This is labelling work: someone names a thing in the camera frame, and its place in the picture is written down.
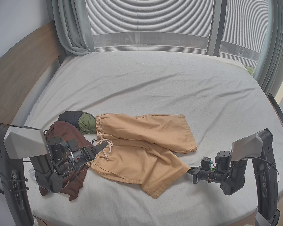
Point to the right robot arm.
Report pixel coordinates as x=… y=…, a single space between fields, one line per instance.
x=247 y=147

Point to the window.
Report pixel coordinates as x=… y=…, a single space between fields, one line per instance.
x=154 y=22

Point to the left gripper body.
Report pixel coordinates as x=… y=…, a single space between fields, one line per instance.
x=88 y=154

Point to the brown garment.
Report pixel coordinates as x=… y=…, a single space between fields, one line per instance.
x=66 y=132

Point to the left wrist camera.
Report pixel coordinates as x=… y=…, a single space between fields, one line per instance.
x=71 y=143

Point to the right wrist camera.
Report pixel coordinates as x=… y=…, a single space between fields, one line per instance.
x=206 y=162

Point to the green garment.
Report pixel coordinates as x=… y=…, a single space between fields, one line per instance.
x=87 y=123

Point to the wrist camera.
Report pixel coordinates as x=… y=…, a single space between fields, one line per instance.
x=71 y=143
x=206 y=162

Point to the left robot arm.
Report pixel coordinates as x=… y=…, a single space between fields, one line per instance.
x=24 y=143

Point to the tan shorts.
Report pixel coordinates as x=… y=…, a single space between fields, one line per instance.
x=143 y=154

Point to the bed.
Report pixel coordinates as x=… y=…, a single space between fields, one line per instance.
x=154 y=88

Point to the grey-green curtain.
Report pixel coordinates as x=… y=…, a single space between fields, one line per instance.
x=272 y=55
x=70 y=26

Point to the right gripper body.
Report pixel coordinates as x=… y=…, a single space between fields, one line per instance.
x=204 y=176

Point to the black garment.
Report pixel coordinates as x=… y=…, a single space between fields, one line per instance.
x=68 y=118

